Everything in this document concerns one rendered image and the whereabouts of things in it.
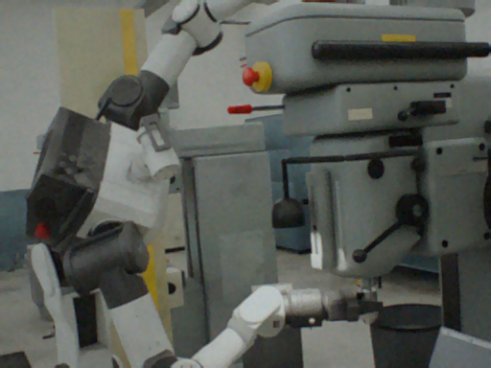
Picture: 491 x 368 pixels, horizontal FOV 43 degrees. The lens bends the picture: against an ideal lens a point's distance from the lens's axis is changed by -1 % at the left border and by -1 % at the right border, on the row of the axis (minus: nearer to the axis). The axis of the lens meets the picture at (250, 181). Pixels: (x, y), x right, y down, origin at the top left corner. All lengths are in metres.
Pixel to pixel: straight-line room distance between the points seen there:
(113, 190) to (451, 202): 0.74
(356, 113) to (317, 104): 0.09
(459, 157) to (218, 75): 9.87
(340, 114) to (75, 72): 1.87
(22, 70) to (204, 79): 3.05
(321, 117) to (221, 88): 9.90
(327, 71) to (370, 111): 0.13
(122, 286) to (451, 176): 0.75
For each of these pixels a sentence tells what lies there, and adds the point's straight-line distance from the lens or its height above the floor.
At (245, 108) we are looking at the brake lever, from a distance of 1.38.
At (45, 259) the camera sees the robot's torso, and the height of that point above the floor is 1.37.
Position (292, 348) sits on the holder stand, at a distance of 1.83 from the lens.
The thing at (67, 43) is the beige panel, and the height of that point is 2.14.
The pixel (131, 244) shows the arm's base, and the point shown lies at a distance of 1.26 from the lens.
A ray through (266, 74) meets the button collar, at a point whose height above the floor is 1.76.
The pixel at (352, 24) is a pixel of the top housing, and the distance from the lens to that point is 1.29.
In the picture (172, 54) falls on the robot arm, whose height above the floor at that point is 1.86.
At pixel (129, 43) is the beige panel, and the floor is 2.13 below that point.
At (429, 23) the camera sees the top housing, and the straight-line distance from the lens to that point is 1.42.
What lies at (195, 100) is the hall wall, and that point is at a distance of 10.97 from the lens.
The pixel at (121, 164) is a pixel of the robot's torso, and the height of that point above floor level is 1.60.
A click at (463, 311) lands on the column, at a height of 1.13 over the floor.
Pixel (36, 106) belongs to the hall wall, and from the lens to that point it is 10.28.
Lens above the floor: 1.62
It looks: 3 degrees down
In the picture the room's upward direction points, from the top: 4 degrees counter-clockwise
